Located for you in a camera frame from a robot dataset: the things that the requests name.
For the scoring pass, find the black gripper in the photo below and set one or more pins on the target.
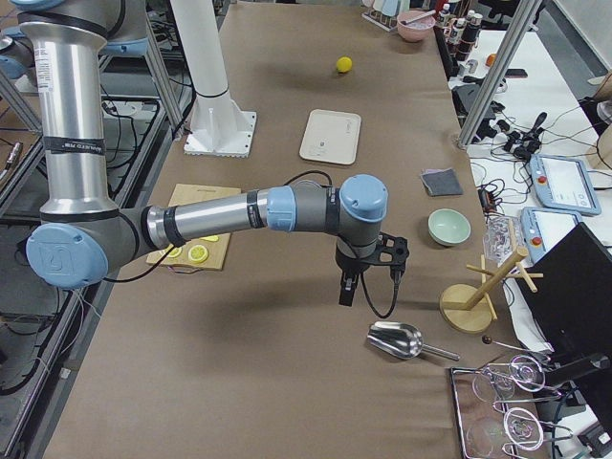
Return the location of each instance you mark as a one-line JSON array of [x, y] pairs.
[[349, 264]]

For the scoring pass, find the yellow lemon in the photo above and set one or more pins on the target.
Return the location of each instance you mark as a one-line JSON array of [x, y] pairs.
[[344, 65]]

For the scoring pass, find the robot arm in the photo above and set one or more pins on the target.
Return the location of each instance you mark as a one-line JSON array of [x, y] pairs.
[[84, 235]]

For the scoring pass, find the white rabbit tray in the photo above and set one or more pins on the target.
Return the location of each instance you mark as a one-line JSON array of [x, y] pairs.
[[331, 137]]

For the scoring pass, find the black tray with glasses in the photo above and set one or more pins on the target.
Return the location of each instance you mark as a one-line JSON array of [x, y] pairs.
[[495, 409]]

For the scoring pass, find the metal scoop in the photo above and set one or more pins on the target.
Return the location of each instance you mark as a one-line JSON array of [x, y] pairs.
[[404, 341]]

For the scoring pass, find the mint green bowl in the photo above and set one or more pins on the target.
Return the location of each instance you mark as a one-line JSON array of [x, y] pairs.
[[448, 227]]

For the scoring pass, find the wooden mug tree stand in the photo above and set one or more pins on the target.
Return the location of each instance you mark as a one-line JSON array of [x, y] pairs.
[[469, 309]]

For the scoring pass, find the grey folded cloth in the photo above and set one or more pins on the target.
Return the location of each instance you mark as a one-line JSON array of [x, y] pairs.
[[441, 182]]

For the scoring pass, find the wooden cutting board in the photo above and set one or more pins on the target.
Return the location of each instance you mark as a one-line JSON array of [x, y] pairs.
[[188, 194]]

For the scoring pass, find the lemon slice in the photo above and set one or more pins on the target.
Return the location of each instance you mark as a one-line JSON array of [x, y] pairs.
[[198, 254], [171, 252]]

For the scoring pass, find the teach pendant tablet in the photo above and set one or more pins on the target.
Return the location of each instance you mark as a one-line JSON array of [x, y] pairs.
[[543, 228], [563, 183]]

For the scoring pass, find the black monitor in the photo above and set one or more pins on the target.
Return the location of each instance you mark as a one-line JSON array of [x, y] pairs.
[[572, 304]]

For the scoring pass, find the pink bowl with ice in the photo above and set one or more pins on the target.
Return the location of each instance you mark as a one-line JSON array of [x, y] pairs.
[[414, 26]]

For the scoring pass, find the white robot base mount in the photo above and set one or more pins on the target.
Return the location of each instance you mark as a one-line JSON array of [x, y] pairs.
[[218, 127]]

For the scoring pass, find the aluminium frame post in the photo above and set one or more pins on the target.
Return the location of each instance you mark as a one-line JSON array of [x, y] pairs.
[[521, 23]]

